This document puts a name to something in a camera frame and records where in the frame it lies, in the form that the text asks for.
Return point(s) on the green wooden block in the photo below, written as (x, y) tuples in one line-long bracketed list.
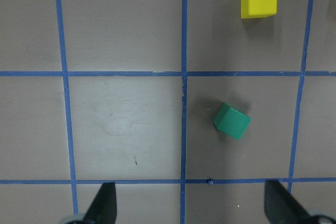
[(231, 121)]

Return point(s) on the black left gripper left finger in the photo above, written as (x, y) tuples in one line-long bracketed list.
[(103, 208)]

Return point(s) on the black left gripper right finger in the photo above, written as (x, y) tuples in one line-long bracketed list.
[(280, 206)]

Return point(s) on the yellow wooden block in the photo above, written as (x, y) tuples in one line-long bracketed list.
[(257, 8)]

